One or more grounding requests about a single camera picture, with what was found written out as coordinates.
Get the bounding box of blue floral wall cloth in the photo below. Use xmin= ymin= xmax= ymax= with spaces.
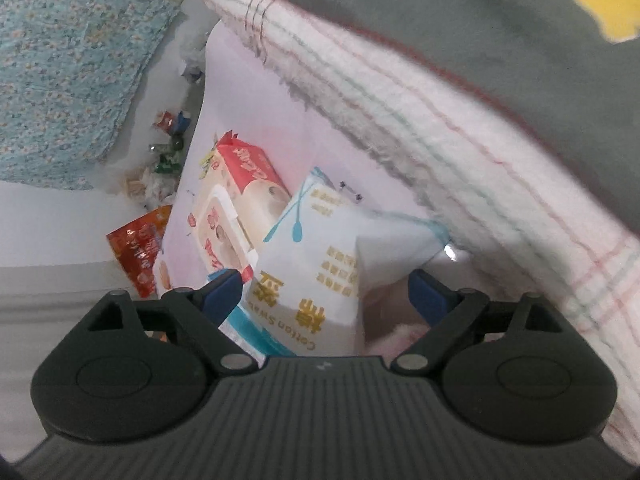
xmin=0 ymin=0 xmax=183 ymax=191

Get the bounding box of white blue carton box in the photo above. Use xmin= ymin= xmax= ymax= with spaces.
xmin=220 ymin=305 xmax=301 ymax=361

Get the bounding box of red printed bag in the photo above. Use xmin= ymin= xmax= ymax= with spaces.
xmin=106 ymin=205 xmax=173 ymax=300

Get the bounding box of red wet wipes pack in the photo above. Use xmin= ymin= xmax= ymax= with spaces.
xmin=192 ymin=130 xmax=291 ymax=286

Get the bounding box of grey star print blanket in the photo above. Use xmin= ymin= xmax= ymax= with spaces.
xmin=250 ymin=0 xmax=640 ymax=241

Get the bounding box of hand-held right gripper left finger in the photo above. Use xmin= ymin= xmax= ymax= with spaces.
xmin=87 ymin=267 xmax=256 ymax=376

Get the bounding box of pile of cans and wrappers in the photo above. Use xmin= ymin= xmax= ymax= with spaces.
xmin=122 ymin=107 xmax=193 ymax=208

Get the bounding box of white cotton swab packet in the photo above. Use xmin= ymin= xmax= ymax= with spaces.
xmin=252 ymin=167 xmax=451 ymax=358

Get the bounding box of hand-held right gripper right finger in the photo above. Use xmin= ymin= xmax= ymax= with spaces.
xmin=389 ymin=267 xmax=563 ymax=376

